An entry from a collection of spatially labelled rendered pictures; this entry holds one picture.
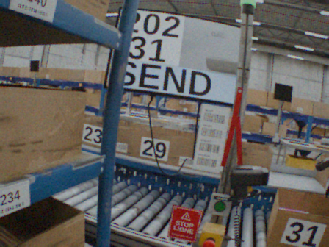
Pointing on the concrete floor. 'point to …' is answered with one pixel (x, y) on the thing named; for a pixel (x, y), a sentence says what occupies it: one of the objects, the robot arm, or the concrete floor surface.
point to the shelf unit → (86, 169)
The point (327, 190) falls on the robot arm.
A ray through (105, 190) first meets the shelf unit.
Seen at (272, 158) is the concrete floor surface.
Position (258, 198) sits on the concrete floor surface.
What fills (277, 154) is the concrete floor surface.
